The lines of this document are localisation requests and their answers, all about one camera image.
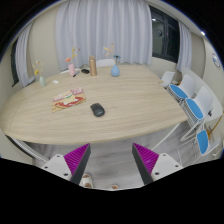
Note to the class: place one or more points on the colourful printed mouse pad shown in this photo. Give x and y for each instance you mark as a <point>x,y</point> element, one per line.
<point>68,99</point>

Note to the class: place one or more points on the black computer mouse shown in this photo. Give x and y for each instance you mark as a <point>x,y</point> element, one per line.
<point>97,109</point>

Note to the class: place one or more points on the white right curtain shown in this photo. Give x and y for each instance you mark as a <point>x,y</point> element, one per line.
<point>185,49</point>

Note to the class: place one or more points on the white chair at corner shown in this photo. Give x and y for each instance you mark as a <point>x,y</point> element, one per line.
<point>167,78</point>

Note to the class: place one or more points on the white chair behind table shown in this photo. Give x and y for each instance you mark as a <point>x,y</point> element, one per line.
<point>105,62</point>

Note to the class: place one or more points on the white curtain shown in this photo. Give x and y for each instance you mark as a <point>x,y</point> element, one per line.
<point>185,49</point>
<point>102,29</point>
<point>21,56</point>

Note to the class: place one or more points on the round wall sticker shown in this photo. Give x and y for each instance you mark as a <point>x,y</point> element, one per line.
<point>215,60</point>

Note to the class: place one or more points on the dark window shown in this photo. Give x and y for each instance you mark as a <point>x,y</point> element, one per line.
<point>166,36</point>

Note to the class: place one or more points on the white chair blue cushion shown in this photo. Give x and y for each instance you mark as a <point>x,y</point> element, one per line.
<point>197,110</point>
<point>202,140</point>
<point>184,90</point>

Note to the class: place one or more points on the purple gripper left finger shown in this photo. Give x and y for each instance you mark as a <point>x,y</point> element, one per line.
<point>70,166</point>

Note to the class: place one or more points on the beige slipper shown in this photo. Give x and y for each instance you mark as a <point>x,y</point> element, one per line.
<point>86,181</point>

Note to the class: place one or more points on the small white card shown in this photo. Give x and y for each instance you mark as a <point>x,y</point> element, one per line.
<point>55,81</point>

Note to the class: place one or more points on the blue vase with flowers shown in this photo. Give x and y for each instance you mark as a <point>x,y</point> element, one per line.
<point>115,72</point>

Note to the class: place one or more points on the white centre curtain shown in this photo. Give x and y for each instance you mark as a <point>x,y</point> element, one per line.
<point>102,29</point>

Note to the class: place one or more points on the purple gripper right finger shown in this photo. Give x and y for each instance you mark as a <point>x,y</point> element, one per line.
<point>153,166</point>

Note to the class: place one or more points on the pink vase with flowers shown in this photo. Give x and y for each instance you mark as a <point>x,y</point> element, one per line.
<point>69,61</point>

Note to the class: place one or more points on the small black device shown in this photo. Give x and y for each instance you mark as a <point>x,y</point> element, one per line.
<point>85,71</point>

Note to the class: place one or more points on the white left curtain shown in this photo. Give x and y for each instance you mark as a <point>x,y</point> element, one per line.
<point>21,56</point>

